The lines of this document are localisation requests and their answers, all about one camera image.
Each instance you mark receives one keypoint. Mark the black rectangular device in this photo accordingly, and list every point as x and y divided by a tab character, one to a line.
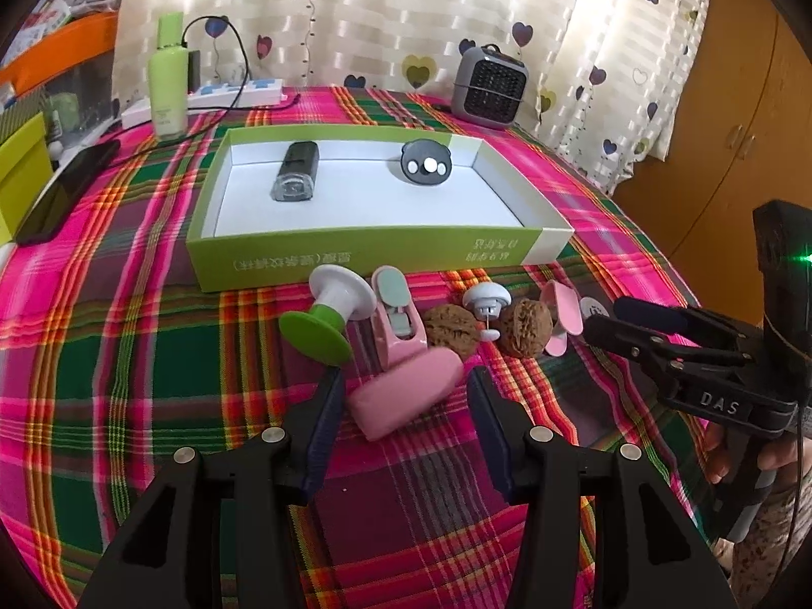
297	165

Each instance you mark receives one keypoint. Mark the pink oval case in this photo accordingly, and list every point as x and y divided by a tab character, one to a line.
399	393

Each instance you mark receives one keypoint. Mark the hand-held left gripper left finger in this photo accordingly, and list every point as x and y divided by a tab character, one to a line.
320	418

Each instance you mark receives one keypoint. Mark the heart print curtain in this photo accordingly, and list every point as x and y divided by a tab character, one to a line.
412	6

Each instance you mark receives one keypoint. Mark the white power strip blue sockets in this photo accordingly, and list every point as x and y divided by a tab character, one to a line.
254	92

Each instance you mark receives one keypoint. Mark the person's right hand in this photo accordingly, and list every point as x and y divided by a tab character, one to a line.
717	457

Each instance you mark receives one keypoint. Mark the wooden cabinet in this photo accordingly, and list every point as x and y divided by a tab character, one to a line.
748	108

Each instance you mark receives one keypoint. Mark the orange shelf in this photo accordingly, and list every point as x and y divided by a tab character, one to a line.
57	47

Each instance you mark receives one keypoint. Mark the small white hook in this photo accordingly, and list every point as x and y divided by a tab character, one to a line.
485	297

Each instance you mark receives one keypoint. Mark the plain white power strip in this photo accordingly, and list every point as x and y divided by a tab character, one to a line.
136	114

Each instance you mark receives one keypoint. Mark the green and white spool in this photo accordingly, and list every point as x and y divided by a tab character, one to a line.
317	330

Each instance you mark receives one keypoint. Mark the pink plaid tablecloth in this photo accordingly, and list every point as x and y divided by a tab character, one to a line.
127	342

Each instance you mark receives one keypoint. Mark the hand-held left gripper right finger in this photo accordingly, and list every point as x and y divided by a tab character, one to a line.
491	431

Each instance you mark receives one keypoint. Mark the black charger plug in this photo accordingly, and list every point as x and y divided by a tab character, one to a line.
195	70

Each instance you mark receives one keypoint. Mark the grey round panda clip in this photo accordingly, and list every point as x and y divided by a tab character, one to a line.
418	155

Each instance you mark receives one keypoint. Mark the light green bottle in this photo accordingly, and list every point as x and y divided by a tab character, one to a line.
168	89

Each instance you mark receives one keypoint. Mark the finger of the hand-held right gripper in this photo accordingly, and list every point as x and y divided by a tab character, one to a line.
615	333
641	313

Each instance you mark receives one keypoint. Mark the person's right forearm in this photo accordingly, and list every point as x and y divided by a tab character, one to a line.
767	558

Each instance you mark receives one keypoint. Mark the yellow-green storage box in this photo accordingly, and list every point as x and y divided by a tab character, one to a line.
22	177

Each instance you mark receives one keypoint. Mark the brown walnut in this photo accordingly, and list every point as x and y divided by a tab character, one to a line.
523	330
450	327

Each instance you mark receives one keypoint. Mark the grey mini heater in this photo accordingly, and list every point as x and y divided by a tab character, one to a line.
488	89

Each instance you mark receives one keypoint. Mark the black smartphone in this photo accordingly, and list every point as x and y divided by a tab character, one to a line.
60	196

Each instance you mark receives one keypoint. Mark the green cardboard box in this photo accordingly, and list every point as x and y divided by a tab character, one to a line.
380	254

